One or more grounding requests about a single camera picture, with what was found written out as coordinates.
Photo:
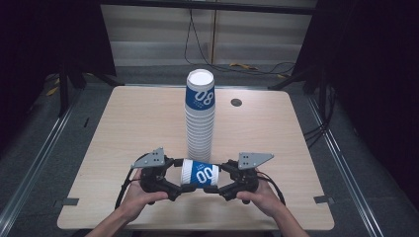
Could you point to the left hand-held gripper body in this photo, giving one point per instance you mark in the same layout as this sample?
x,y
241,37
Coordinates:
x,y
154,174

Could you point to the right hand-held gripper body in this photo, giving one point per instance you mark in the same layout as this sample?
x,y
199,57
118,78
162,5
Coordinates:
x,y
247,174

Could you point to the blue and white paper cup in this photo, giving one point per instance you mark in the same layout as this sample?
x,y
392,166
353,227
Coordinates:
x,y
201,174

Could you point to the stack of nested paper cups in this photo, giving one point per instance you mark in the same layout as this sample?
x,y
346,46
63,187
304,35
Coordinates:
x,y
199,131

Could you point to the person's left hand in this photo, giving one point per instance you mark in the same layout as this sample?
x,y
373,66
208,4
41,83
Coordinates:
x,y
141,200

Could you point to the person's right hand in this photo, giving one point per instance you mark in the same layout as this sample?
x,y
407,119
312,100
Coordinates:
x,y
260,200

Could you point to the dark round table grommet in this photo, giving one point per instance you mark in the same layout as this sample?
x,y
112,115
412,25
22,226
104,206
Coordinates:
x,y
236,102

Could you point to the grey tape strip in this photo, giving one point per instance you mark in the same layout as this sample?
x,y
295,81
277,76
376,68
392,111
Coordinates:
x,y
322,199
68,201

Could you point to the yellow floor tape piece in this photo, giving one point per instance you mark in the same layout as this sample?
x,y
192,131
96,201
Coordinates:
x,y
52,91
243,66

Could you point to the black metal stand leg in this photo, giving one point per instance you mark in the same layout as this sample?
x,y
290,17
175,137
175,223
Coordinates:
x,y
290,80

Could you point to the black metal stand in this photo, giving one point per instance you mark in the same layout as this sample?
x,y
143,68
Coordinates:
x,y
64,92

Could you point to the black horizontal bar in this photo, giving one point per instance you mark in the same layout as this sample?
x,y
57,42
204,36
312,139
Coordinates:
x,y
207,6

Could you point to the black curtain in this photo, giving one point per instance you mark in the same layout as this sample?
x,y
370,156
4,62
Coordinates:
x,y
369,65
46,39

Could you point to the metal floor rail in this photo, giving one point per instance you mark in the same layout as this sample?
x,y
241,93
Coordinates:
x,y
36,158
346,164

